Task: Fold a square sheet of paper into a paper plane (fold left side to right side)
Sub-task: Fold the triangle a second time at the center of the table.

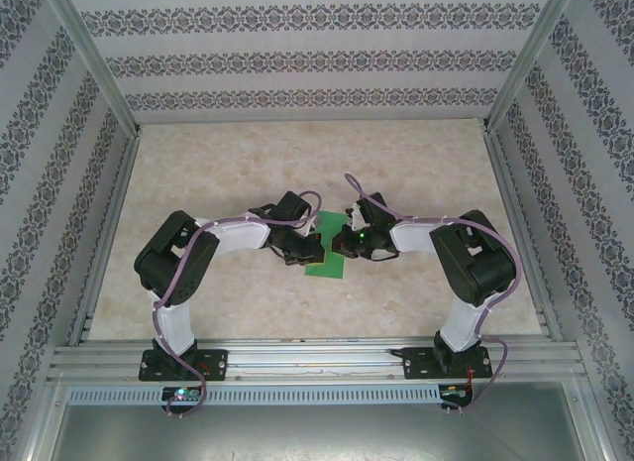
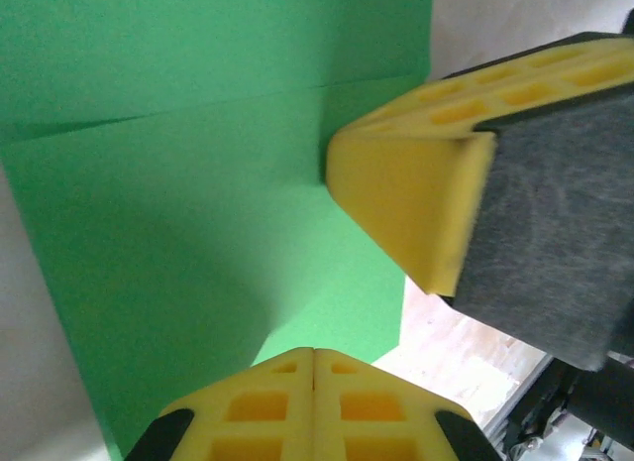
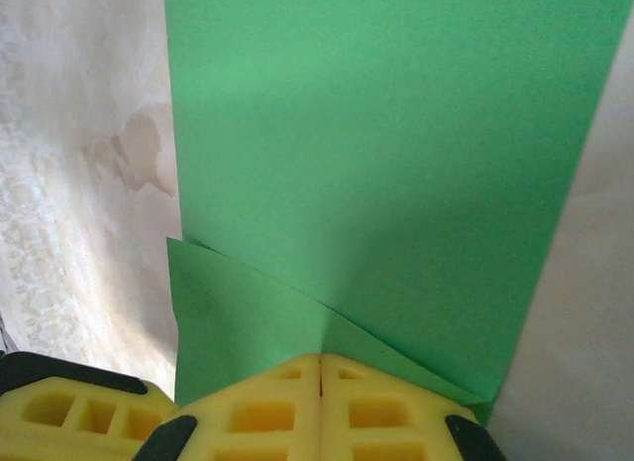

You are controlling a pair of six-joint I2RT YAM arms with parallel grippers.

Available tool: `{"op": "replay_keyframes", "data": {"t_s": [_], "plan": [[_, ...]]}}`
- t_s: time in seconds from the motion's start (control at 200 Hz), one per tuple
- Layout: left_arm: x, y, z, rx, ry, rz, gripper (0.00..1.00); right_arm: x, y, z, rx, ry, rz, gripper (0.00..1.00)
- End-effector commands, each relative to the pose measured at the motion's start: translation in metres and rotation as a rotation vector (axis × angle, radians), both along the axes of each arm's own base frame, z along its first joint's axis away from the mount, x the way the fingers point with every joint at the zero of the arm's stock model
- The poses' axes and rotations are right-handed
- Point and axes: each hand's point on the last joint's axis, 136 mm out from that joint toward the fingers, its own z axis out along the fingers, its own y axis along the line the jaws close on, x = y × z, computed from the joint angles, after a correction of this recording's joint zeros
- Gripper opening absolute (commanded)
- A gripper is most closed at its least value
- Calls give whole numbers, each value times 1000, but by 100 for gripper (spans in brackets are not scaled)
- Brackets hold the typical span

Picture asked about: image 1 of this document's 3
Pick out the green square paper sheet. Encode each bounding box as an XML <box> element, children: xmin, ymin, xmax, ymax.
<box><xmin>303</xmin><ymin>210</ymin><xmax>349</xmax><ymax>281</ymax></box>

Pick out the grey metal sheet panel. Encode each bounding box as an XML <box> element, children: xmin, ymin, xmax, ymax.
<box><xmin>29</xmin><ymin>381</ymin><xmax>610</xmax><ymax>461</ymax></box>

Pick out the left controller board with lights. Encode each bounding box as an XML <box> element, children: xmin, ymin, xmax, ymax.
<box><xmin>162</xmin><ymin>386</ymin><xmax>202</xmax><ymax>403</ymax></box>

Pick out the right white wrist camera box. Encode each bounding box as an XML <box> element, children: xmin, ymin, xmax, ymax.
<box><xmin>345</xmin><ymin>201</ymin><xmax>367</xmax><ymax>230</ymax></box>

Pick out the aluminium mounting rail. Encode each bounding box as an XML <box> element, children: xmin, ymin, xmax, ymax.
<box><xmin>47</xmin><ymin>337</ymin><xmax>585</xmax><ymax>383</ymax></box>

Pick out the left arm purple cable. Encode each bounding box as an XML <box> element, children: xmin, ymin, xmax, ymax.
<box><xmin>152</xmin><ymin>189</ymin><xmax>324</xmax><ymax>420</ymax></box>

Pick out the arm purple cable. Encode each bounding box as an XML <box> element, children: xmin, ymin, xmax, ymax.
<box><xmin>344</xmin><ymin>172</ymin><xmax>522</xmax><ymax>417</ymax></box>
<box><xmin>152</xmin><ymin>189</ymin><xmax>324</xmax><ymax>420</ymax></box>

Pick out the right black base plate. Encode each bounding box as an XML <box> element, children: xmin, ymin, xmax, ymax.
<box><xmin>403</xmin><ymin>346</ymin><xmax>492</xmax><ymax>381</ymax></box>

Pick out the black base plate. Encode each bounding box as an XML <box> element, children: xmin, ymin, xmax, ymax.
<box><xmin>403</xmin><ymin>346</ymin><xmax>492</xmax><ymax>381</ymax></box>
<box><xmin>140</xmin><ymin>349</ymin><xmax>230</xmax><ymax>383</ymax></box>

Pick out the slotted grey cable duct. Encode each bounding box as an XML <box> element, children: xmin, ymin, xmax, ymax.
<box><xmin>66</xmin><ymin>385</ymin><xmax>442</xmax><ymax>406</ymax></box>

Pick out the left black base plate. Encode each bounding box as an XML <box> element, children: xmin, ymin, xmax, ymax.
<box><xmin>140</xmin><ymin>349</ymin><xmax>230</xmax><ymax>383</ymax></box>

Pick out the right aluminium side rail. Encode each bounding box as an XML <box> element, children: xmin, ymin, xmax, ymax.
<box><xmin>482</xmin><ymin>128</ymin><xmax>566</xmax><ymax>343</ymax></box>

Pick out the aluminium side rail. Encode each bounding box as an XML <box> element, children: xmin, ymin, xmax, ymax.
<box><xmin>66</xmin><ymin>131</ymin><xmax>145</xmax><ymax>346</ymax></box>
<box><xmin>482</xmin><ymin>128</ymin><xmax>566</xmax><ymax>343</ymax></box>

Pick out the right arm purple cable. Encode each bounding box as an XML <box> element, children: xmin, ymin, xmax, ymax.
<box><xmin>344</xmin><ymin>172</ymin><xmax>522</xmax><ymax>417</ymax></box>

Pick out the left aluminium side rail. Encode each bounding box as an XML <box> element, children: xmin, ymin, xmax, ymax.
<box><xmin>66</xmin><ymin>131</ymin><xmax>145</xmax><ymax>346</ymax></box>

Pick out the right aluminium frame post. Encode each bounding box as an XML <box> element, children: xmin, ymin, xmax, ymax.
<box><xmin>478</xmin><ymin>0</ymin><xmax>580</xmax><ymax>135</ymax></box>

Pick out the aluminium frame post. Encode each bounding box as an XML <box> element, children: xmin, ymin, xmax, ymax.
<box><xmin>38</xmin><ymin>0</ymin><xmax>145</xmax><ymax>138</ymax></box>
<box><xmin>478</xmin><ymin>0</ymin><xmax>580</xmax><ymax>135</ymax></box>

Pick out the left aluminium frame post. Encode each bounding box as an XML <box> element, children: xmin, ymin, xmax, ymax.
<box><xmin>38</xmin><ymin>0</ymin><xmax>145</xmax><ymax>138</ymax></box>

